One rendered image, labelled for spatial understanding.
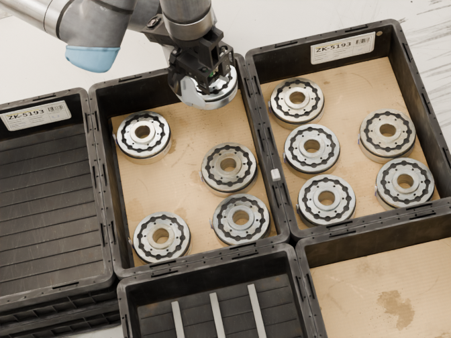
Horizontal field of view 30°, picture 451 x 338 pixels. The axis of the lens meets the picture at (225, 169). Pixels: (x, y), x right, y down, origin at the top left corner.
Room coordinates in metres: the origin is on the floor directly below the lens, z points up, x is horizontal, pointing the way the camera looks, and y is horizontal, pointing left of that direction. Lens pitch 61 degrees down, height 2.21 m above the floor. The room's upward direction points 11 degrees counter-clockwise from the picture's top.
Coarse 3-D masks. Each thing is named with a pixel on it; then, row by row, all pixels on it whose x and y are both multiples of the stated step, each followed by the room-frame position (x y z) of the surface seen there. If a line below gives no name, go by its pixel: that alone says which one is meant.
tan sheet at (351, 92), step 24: (336, 72) 0.93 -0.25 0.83; (360, 72) 0.92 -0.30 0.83; (384, 72) 0.91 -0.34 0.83; (264, 96) 0.91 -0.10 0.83; (336, 96) 0.88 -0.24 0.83; (360, 96) 0.87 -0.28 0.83; (384, 96) 0.86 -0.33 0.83; (336, 120) 0.82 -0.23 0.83; (360, 120) 0.81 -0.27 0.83; (288, 168) 0.74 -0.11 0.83; (336, 168) 0.72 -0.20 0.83; (360, 168) 0.71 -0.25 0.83; (360, 192) 0.66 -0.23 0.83; (360, 216) 0.62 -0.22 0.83
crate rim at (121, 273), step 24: (144, 72) 0.95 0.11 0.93; (240, 72) 0.90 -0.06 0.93; (96, 96) 0.92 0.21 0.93; (96, 120) 0.87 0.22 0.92; (96, 144) 0.81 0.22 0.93; (264, 144) 0.74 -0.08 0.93; (264, 168) 0.70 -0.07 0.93; (264, 240) 0.56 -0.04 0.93; (288, 240) 0.56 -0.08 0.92; (120, 264) 0.57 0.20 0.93; (168, 264) 0.55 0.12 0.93
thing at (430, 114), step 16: (336, 32) 0.95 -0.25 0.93; (352, 32) 0.95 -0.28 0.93; (400, 32) 0.92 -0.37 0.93; (256, 48) 0.95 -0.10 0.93; (272, 48) 0.94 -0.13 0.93; (288, 48) 0.94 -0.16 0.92; (256, 80) 0.88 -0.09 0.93; (416, 80) 0.81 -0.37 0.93; (256, 96) 0.85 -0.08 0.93; (432, 112) 0.74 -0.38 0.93; (432, 128) 0.71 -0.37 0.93; (272, 144) 0.75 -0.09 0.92; (272, 160) 0.71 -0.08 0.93; (448, 160) 0.64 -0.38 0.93; (288, 192) 0.64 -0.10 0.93; (288, 208) 0.61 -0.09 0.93; (400, 208) 0.57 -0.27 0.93; (432, 208) 0.56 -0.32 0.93; (288, 224) 0.59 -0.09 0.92; (336, 224) 0.57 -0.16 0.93; (352, 224) 0.56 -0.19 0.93
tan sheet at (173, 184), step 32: (192, 128) 0.87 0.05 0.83; (224, 128) 0.85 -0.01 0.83; (160, 160) 0.81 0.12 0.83; (192, 160) 0.80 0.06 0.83; (256, 160) 0.77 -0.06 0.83; (128, 192) 0.76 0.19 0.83; (160, 192) 0.74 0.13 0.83; (192, 192) 0.73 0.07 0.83; (256, 192) 0.70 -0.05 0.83; (128, 224) 0.69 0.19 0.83; (192, 224) 0.67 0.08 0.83
